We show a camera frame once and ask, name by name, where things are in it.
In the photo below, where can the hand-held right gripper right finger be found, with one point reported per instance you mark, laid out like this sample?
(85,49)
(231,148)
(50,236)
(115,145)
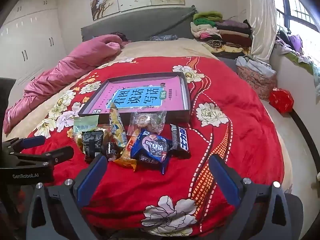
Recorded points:
(223,180)

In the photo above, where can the dark grey cardboard box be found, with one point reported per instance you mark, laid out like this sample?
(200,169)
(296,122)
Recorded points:
(185,90)

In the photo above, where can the pink quilt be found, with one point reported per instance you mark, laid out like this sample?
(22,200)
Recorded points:
(62,72)

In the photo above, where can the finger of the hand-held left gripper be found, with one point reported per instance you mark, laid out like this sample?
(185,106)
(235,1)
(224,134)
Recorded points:
(33,141)
(57,155)

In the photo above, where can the clear bag with brown pastry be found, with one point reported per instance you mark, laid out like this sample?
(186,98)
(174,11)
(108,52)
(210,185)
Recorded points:
(141,122)

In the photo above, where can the heap of mixed clothes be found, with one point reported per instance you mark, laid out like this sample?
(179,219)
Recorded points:
(295,47)

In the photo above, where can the red plastic bag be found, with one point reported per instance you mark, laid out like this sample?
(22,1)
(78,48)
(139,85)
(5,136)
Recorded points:
(281,100)

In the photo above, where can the pile of folded clothes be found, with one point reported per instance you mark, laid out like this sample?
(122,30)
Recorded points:
(225,35)

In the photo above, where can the orange bread packet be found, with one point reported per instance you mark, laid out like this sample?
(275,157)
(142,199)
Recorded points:
(125,160)

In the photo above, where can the dark patterned cloth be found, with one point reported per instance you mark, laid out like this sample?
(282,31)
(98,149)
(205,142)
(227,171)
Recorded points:
(163,38)

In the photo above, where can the pink and blue book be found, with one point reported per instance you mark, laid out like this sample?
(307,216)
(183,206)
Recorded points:
(140,97)

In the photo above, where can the floral fabric basket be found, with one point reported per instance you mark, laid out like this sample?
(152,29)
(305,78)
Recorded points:
(255,82)

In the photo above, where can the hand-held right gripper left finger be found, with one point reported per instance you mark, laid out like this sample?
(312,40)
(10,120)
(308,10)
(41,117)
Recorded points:
(91,177)

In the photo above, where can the white wardrobe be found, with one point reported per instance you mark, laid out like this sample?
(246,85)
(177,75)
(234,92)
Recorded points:
(30,35)

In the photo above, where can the red floral blanket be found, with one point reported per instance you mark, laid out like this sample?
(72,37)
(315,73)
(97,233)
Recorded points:
(225,135)

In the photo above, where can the pale blue clothes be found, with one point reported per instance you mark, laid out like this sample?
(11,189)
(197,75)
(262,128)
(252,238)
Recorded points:
(255,65)

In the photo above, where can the black wafer bar packet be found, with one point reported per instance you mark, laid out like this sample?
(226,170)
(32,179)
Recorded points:
(180,140)

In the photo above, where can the blue cookie packet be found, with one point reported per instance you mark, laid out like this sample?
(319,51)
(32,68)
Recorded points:
(152,147)

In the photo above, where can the dark maroon cloth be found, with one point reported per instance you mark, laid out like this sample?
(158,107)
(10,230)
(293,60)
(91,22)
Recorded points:
(121,37)

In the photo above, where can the small dark brown candy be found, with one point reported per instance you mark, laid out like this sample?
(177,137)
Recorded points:
(111,151)

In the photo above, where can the long yellow snack packet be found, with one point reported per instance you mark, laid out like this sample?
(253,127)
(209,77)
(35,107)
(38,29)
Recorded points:
(117,127)

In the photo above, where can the black green pea packet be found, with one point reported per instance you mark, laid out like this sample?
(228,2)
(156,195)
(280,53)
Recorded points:
(92,140)

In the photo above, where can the green cake packet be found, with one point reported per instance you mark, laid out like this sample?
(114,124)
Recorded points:
(85,123)

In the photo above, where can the white satin curtain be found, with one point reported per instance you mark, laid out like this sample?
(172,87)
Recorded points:
(262,25)

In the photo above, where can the grey padded headboard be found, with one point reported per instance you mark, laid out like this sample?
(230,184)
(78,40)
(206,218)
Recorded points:
(140,25)

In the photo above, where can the black framed window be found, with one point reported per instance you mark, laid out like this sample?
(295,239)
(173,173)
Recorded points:
(300,12)

